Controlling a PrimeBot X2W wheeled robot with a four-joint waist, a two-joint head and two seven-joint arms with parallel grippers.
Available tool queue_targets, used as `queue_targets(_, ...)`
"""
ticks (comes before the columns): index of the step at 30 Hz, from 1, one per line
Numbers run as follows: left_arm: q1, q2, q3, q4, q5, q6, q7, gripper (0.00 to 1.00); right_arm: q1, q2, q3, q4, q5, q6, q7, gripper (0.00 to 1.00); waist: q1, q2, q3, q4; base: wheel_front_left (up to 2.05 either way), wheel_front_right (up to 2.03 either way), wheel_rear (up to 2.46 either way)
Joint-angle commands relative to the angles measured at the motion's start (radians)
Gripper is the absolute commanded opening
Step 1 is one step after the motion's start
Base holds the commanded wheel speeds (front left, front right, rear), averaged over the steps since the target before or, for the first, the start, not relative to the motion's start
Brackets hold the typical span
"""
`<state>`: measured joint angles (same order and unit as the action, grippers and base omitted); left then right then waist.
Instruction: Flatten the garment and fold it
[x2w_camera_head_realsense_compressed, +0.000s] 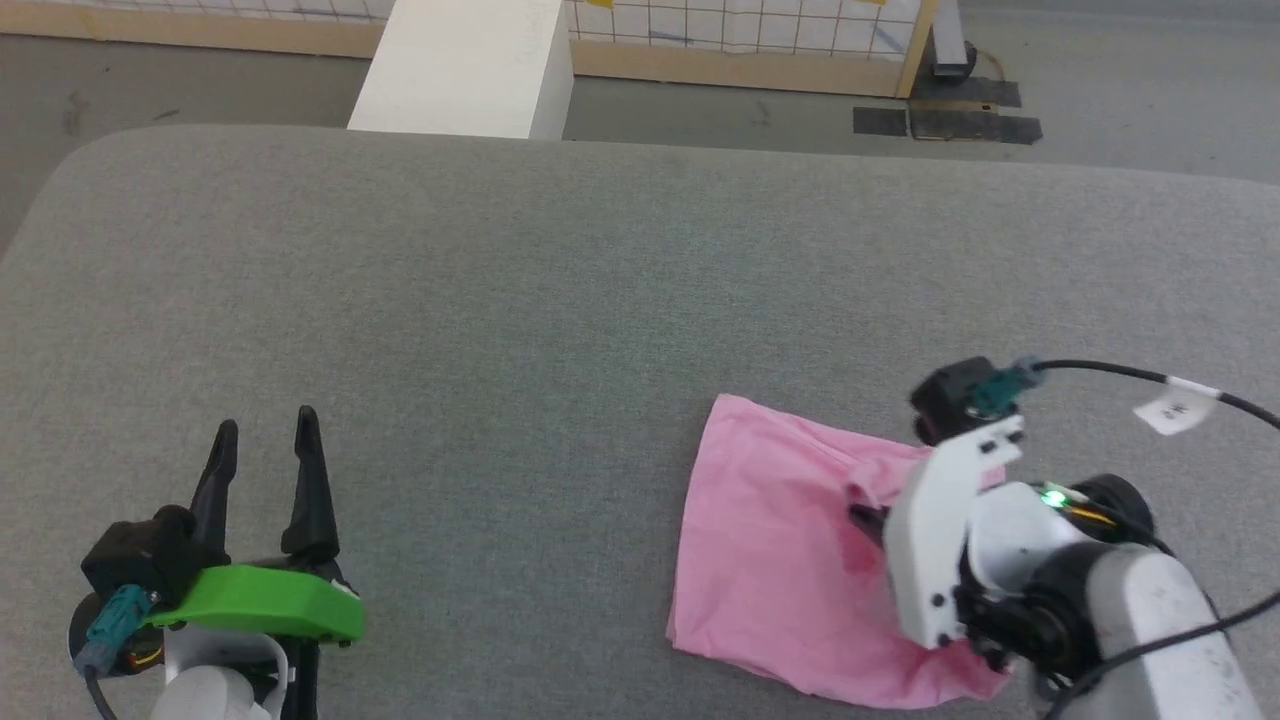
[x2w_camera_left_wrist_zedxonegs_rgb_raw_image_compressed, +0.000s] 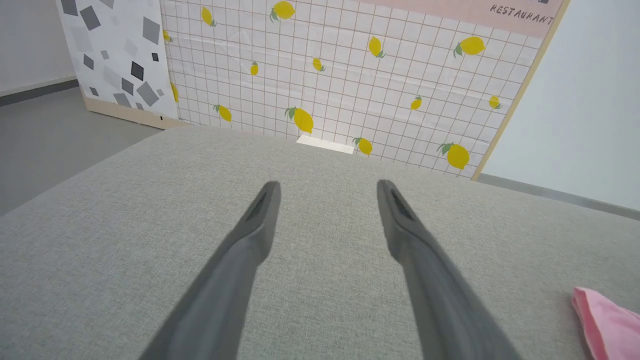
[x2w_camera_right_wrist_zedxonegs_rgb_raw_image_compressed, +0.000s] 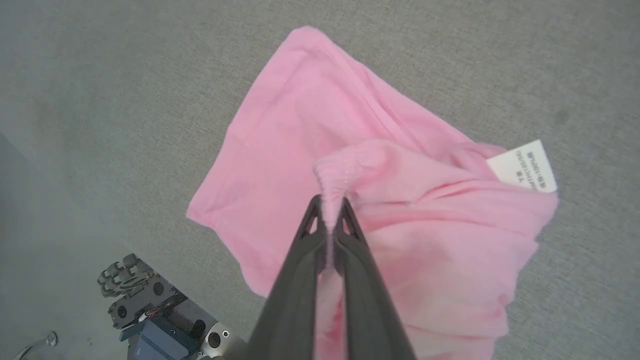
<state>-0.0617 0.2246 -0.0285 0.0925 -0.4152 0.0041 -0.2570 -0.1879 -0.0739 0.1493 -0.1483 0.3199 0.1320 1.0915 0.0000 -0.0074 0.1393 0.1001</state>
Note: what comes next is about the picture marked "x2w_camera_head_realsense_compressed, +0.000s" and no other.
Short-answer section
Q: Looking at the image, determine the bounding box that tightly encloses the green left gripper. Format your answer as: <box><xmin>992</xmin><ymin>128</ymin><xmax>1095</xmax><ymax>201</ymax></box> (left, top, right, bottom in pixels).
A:
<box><xmin>67</xmin><ymin>404</ymin><xmax>367</xmax><ymax>683</ymax></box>

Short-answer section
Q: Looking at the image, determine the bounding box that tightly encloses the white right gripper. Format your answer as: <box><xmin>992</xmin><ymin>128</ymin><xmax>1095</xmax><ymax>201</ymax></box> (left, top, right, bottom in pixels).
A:
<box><xmin>847</xmin><ymin>413</ymin><xmax>1028</xmax><ymax>652</ymax></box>

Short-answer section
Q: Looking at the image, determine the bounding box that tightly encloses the pink cloth garment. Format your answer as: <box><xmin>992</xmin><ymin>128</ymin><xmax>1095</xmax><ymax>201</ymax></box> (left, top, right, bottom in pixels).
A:
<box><xmin>666</xmin><ymin>392</ymin><xmax>1013</xmax><ymax>711</ymax></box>

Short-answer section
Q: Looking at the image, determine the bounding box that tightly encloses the grey fabric sofa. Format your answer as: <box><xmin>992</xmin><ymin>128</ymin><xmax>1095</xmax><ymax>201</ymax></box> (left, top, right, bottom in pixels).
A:
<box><xmin>0</xmin><ymin>124</ymin><xmax>1280</xmax><ymax>720</ymax></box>

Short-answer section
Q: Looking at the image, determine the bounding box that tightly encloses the large black floor tape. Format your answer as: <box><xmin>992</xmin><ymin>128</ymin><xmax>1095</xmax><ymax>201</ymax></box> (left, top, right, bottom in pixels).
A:
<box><xmin>907</xmin><ymin>78</ymin><xmax>1044</xmax><ymax>147</ymax></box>

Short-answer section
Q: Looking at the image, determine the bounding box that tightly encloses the white box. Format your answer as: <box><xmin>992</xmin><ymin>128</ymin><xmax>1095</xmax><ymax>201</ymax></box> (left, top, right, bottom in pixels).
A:
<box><xmin>346</xmin><ymin>0</ymin><xmax>575</xmax><ymax>142</ymax></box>

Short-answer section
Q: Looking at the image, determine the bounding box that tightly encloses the grey metal stand leg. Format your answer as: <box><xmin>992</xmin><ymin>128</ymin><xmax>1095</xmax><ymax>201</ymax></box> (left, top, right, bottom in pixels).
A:
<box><xmin>929</xmin><ymin>0</ymin><xmax>978</xmax><ymax>80</ymax></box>

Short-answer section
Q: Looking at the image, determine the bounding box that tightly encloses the lemon print grid screen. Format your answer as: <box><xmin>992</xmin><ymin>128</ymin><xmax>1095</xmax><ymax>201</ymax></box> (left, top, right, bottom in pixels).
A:
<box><xmin>0</xmin><ymin>0</ymin><xmax>942</xmax><ymax>100</ymax></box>

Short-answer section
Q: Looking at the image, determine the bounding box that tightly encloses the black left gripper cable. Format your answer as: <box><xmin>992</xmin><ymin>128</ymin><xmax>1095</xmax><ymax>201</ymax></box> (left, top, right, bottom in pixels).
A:
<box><xmin>74</xmin><ymin>584</ymin><xmax>159</xmax><ymax>720</ymax></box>

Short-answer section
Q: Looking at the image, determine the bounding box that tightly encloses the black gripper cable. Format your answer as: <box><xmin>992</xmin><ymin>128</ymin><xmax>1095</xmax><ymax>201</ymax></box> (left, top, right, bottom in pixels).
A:
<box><xmin>74</xmin><ymin>584</ymin><xmax>159</xmax><ymax>720</ymax></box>
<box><xmin>984</xmin><ymin>356</ymin><xmax>1280</xmax><ymax>433</ymax></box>

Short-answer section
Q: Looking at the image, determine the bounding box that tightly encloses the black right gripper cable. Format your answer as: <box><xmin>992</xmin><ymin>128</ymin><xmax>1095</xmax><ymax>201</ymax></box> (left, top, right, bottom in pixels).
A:
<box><xmin>984</xmin><ymin>356</ymin><xmax>1280</xmax><ymax>433</ymax></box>

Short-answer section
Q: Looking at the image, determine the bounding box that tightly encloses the white cable label tag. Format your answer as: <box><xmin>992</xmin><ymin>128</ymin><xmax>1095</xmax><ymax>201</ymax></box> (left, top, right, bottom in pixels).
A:
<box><xmin>1133</xmin><ymin>378</ymin><xmax>1223</xmax><ymax>437</ymax></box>

